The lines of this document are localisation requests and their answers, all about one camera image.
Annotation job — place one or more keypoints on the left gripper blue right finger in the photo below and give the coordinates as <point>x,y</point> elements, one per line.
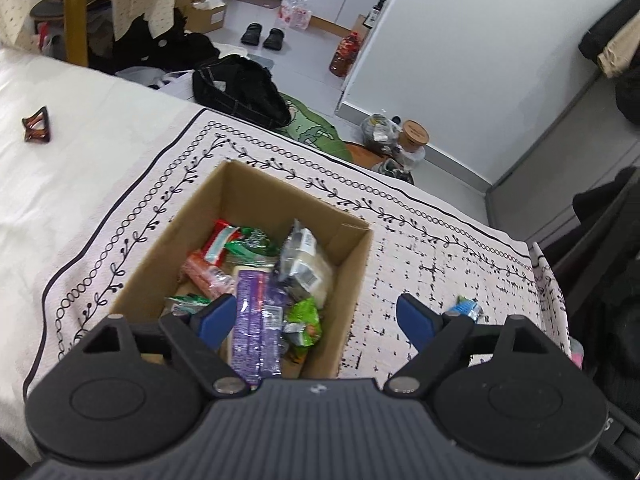
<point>439,340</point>

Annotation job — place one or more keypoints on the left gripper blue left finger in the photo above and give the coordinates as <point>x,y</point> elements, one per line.
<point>195,344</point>

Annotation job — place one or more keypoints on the blue snack packet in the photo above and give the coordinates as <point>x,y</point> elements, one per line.
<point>466,306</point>

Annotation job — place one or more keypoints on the small orange snack packet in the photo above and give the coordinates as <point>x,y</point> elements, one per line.
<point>210,280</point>

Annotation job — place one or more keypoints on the purple snack bar packet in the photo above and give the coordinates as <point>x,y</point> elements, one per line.
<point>255,345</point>

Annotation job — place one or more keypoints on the red white snack packet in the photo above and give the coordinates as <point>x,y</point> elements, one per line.
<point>214,251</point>

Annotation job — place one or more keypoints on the small green snack packet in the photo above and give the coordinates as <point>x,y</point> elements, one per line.
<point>254,248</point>

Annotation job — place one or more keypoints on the green candy packet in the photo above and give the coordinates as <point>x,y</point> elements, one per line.
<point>301,325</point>

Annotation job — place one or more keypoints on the clear packet with crackers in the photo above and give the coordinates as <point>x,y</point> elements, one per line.
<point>304,269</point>

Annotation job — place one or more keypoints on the patterned white cloth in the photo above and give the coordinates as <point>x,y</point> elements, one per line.
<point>420,246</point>

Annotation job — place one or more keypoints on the brown cardboard box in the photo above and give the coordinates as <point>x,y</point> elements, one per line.
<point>244,196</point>

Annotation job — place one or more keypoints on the jar with wooden lid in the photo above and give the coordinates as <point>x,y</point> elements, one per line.
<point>413,138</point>

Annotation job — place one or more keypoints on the glass jar on floor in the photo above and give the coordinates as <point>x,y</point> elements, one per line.
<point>380,134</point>

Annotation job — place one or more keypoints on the green floor mat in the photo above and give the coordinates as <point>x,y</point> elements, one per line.
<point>309,128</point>

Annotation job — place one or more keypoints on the black bag on floor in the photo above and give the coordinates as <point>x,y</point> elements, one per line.
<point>243,89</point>

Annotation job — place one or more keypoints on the brown hair claw clip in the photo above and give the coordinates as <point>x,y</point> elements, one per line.
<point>37,127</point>

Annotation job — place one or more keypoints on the black slipper right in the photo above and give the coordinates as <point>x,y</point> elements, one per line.
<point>275,40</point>

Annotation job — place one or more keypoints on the black slipper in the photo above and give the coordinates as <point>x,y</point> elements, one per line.
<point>275,40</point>
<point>251,36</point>

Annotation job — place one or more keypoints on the black slipper left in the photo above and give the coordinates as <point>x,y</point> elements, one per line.
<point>251,36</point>

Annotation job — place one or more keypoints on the red oil bottle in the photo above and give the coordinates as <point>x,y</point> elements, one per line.
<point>345,54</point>

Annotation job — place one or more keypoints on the cardboard box with tissues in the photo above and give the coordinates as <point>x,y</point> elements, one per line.
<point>205,16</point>

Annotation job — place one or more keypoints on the pink plastic bag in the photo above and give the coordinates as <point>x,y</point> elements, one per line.
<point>295,14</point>

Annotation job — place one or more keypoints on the black clothes pile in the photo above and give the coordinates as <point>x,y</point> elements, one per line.
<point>612,43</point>

